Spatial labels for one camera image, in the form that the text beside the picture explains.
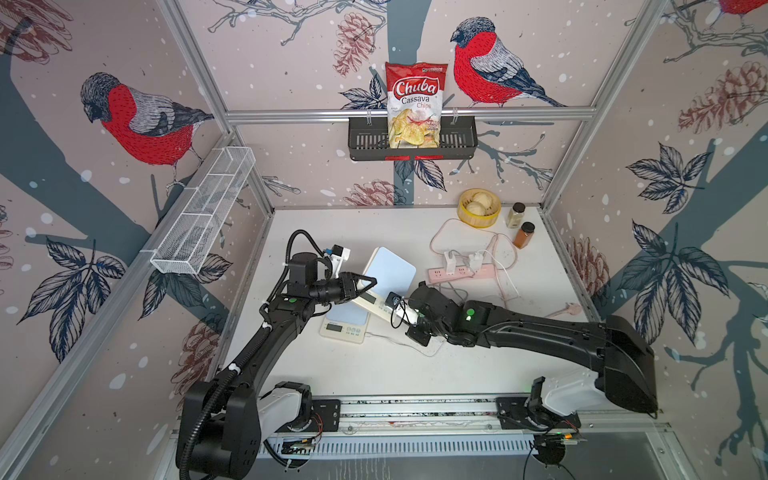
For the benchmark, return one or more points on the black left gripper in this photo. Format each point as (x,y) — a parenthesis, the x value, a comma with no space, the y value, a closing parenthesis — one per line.
(348,286)

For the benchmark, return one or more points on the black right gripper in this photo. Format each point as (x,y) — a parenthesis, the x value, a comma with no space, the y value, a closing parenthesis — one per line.
(414,337)

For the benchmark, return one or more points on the blue-top kitchen scale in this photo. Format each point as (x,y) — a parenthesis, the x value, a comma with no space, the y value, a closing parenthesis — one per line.
(393,275)
(346,322)

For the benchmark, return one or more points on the pink power strip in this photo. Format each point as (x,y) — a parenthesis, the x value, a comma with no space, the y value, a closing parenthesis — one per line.
(442,275)

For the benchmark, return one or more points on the white charger adapter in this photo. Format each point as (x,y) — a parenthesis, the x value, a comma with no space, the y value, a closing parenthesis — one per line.
(476,261)
(451,262)

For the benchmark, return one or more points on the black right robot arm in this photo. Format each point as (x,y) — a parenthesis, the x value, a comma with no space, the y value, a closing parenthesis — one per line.
(619,362)

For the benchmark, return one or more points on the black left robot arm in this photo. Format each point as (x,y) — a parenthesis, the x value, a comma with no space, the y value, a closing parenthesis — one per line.
(227,420)

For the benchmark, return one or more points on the bun in bowl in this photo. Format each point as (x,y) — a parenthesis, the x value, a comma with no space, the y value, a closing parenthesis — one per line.
(483,198)
(475,208)

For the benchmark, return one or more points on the yellow rimmed wooden bowl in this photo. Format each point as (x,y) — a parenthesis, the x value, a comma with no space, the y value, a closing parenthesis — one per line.
(479,222)

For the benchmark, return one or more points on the brown spice jar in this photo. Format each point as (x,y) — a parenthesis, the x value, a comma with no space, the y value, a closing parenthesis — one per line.
(524,235)

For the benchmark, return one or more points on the light spice jar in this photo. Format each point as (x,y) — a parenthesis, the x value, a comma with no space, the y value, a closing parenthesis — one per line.
(516,215)

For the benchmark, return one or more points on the red cassava chips bag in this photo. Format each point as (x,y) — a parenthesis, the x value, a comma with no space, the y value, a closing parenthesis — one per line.
(414,104)

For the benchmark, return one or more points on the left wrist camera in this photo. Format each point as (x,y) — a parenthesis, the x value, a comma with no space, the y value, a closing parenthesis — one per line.
(337,255)

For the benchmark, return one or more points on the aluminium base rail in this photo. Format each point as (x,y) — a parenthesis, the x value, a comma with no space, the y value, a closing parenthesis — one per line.
(459,414)

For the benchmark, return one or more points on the black hanging wire basket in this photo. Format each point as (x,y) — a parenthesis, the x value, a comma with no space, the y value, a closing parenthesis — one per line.
(368,141)

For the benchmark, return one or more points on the white mesh wall shelf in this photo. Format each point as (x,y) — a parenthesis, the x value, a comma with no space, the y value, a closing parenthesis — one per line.
(192,235)

